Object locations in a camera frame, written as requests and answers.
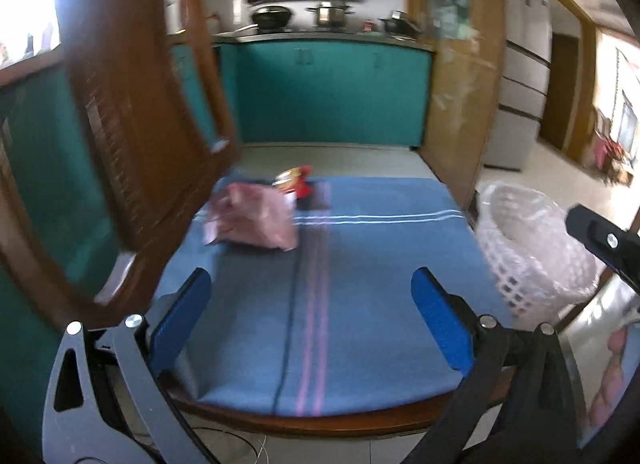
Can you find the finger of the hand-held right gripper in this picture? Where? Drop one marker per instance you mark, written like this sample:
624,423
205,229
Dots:
600,239

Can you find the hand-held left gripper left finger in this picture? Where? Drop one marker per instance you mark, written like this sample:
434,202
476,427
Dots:
182,319

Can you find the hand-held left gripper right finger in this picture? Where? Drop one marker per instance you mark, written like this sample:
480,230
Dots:
442,324

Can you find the white basket with plastic liner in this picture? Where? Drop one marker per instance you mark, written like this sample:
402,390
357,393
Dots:
525,244

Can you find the large pink plastic bag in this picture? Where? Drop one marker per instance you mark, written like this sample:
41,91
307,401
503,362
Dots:
250,214

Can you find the yellow snack packet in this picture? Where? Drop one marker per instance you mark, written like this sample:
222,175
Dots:
292,176

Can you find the person's right hand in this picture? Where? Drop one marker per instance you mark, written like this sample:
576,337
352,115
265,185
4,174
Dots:
607,374

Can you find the blue striped cloth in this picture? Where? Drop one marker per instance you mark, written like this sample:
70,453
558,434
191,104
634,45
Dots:
375,294

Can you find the pink hanging clothes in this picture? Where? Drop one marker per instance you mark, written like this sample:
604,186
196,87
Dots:
606,151

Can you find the silver refrigerator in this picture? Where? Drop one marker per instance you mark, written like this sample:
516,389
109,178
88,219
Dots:
520,93

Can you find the wooden door panel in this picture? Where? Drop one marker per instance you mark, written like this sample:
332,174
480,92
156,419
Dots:
460,118

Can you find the carved wooden chair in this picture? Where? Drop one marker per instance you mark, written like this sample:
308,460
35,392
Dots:
140,118

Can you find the person's blue clothing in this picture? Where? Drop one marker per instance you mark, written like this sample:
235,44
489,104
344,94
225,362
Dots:
610,444

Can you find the teal kitchen cabinets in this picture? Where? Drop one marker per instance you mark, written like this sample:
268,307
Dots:
325,93

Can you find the cooking pan with lid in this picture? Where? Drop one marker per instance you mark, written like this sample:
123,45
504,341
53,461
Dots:
399,23

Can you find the small red jar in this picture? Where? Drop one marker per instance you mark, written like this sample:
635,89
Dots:
369,25

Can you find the black wok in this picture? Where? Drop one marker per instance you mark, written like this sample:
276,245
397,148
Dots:
271,18

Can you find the steel cooking pot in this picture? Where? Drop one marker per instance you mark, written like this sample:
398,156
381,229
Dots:
328,14

